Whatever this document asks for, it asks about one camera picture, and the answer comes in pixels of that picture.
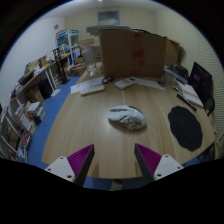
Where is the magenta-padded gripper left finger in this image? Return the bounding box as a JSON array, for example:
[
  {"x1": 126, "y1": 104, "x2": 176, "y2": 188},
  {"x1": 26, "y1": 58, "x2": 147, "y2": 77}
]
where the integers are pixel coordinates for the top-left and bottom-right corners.
[{"x1": 44, "y1": 143, "x2": 96, "y2": 187}]

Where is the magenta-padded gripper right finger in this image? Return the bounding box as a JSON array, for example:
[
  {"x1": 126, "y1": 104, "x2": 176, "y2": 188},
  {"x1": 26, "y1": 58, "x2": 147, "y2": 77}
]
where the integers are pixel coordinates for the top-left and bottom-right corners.
[{"x1": 133, "y1": 143, "x2": 185, "y2": 186}]

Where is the white computer mouse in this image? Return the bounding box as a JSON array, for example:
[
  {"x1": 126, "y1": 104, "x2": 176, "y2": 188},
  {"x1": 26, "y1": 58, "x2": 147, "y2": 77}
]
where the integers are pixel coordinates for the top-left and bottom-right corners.
[{"x1": 107, "y1": 104, "x2": 148, "y2": 131}]

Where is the black mouse pad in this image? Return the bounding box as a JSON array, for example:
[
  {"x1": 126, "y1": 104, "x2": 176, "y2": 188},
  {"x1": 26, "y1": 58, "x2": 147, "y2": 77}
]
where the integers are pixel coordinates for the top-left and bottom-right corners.
[{"x1": 167, "y1": 105, "x2": 204, "y2": 152}]

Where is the black marker pen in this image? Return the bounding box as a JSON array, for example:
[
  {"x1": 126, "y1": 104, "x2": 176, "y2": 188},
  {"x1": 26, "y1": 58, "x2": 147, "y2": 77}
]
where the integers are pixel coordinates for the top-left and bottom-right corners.
[{"x1": 176, "y1": 93, "x2": 198, "y2": 112}]

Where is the cluttered shelf unit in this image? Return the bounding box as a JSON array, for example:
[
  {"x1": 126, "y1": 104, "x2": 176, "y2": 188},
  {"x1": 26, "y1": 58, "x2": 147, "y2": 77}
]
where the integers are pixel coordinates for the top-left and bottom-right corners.
[{"x1": 0, "y1": 98, "x2": 47, "y2": 164}]

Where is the flat white rectangular device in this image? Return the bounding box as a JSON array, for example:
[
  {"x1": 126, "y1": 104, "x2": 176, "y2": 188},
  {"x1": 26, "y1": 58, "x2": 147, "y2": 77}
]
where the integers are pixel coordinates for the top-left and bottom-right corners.
[{"x1": 80, "y1": 84, "x2": 106, "y2": 97}]

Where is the open white notebook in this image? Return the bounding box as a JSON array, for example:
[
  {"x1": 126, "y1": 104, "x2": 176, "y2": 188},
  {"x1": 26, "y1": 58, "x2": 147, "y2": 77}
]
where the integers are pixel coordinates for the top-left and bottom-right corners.
[{"x1": 175, "y1": 81, "x2": 205, "y2": 109}]

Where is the black office chair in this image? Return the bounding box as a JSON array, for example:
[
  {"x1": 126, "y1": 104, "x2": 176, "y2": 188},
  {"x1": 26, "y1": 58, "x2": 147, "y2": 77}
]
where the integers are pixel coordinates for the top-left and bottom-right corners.
[{"x1": 203, "y1": 95, "x2": 216, "y2": 117}]

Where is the white remote control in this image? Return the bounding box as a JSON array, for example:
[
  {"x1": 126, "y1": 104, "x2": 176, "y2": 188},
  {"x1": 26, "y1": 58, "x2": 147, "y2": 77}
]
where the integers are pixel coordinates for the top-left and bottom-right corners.
[{"x1": 114, "y1": 76, "x2": 138, "y2": 90}]

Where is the clear plastic container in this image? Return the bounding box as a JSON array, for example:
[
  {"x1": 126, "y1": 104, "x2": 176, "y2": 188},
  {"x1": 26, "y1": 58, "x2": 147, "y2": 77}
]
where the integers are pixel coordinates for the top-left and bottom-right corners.
[{"x1": 162, "y1": 69, "x2": 178, "y2": 85}]

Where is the small black round object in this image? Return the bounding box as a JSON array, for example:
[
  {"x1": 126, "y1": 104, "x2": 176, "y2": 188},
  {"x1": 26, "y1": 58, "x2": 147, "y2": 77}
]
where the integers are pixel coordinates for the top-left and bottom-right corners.
[{"x1": 101, "y1": 76, "x2": 115, "y2": 85}]

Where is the blue book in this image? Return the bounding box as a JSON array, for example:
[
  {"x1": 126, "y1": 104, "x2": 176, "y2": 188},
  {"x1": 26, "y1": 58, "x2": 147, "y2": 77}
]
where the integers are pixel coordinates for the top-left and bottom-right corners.
[{"x1": 163, "y1": 65, "x2": 190, "y2": 85}]

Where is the wooden side desk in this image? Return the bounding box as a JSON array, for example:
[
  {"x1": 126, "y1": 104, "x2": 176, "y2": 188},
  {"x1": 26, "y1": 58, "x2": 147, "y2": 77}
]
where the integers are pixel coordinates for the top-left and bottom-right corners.
[{"x1": 16, "y1": 53, "x2": 73, "y2": 105}]

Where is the clear glass jar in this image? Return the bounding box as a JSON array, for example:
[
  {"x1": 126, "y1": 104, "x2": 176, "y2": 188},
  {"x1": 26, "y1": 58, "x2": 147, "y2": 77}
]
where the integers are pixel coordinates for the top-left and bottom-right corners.
[{"x1": 82, "y1": 45, "x2": 101, "y2": 77}]

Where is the large brown cardboard box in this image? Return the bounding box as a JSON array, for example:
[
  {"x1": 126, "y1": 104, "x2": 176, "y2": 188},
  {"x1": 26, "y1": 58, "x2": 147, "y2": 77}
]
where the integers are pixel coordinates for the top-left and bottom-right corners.
[{"x1": 99, "y1": 28, "x2": 168, "y2": 79}]

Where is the tall brown cardboard box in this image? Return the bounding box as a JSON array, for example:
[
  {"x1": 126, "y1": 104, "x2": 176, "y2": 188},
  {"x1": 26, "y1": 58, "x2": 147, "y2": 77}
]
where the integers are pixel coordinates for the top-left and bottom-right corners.
[{"x1": 164, "y1": 37, "x2": 181, "y2": 67}]

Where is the blue glass display cabinet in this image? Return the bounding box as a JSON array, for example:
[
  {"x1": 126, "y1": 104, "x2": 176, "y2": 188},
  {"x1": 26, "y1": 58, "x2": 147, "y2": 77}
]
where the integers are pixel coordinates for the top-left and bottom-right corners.
[{"x1": 55, "y1": 28, "x2": 81, "y2": 68}]

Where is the wall window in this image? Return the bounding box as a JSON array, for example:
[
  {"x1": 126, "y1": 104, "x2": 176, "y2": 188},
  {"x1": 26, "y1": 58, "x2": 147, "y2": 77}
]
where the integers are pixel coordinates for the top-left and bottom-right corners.
[{"x1": 96, "y1": 9, "x2": 121, "y2": 26}]

